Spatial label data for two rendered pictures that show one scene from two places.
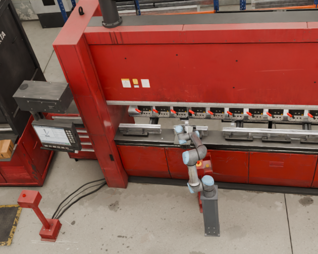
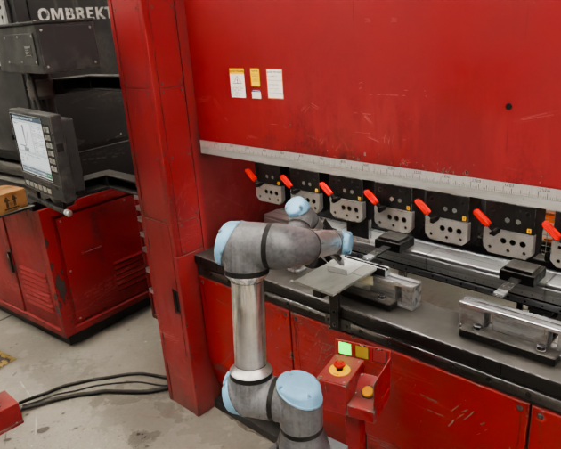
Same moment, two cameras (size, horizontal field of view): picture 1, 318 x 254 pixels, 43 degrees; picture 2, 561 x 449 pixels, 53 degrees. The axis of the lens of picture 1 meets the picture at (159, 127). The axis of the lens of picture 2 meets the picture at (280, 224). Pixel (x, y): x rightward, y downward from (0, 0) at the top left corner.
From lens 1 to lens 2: 2.85 m
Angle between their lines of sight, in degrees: 33
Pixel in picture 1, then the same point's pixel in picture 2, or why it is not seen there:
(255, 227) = not seen: outside the picture
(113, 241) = not seen: outside the picture
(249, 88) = not seen: outside the picture
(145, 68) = (278, 28)
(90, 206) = (102, 415)
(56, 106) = (32, 44)
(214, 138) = (427, 322)
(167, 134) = not seen: hidden behind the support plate
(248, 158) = (526, 436)
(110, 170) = (174, 342)
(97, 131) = (156, 208)
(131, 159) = (223, 331)
